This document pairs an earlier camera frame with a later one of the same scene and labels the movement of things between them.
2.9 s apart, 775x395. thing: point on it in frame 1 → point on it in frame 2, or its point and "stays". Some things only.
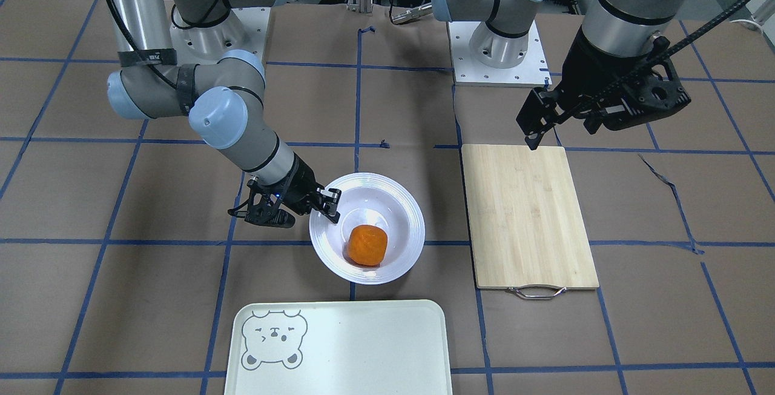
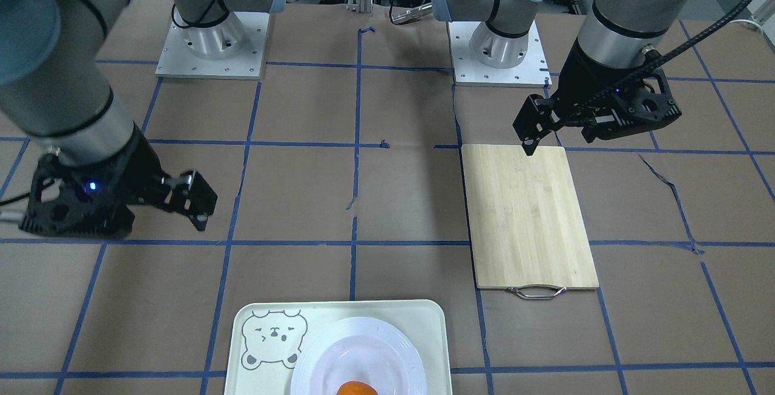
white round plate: (380, 233) → (370, 349)
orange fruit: (367, 245) → (356, 388)
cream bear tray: (339, 347) stays
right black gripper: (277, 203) → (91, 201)
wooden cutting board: (526, 225) stays
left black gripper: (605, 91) stays
